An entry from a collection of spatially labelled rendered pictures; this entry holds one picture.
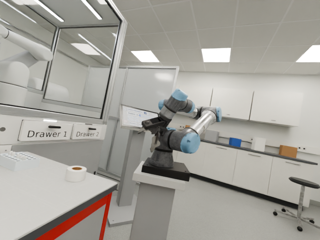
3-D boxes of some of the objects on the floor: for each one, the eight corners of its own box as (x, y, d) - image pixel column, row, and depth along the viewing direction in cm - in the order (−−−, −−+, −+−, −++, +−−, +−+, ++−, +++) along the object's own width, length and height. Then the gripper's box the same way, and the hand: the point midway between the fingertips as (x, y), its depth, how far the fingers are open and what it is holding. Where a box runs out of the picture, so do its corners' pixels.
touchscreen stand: (150, 219, 162) (167, 128, 166) (109, 227, 139) (130, 121, 143) (134, 196, 205) (147, 124, 209) (100, 199, 182) (116, 118, 186)
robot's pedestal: (162, 276, 102) (181, 168, 105) (160, 339, 72) (187, 184, 75) (120, 267, 104) (140, 160, 107) (102, 324, 74) (131, 173, 77)
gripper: (182, 128, 77) (160, 155, 83) (160, 106, 87) (143, 132, 93) (173, 126, 70) (151, 155, 76) (151, 104, 81) (133, 131, 87)
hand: (143, 143), depth 82 cm, fingers open, 14 cm apart
